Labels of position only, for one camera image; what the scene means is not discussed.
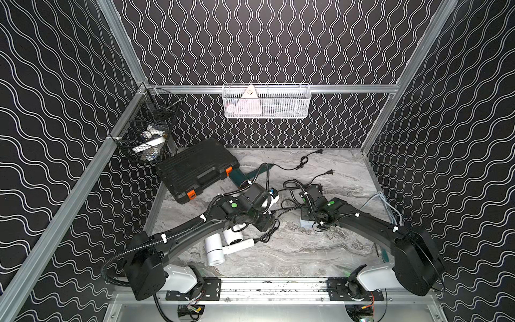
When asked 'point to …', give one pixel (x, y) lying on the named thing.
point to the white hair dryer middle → (231, 237)
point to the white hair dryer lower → (216, 251)
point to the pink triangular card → (249, 106)
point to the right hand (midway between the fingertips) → (307, 211)
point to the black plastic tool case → (188, 174)
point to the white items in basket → (155, 139)
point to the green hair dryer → (243, 179)
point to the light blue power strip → (306, 223)
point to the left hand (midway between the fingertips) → (269, 216)
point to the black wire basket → (153, 106)
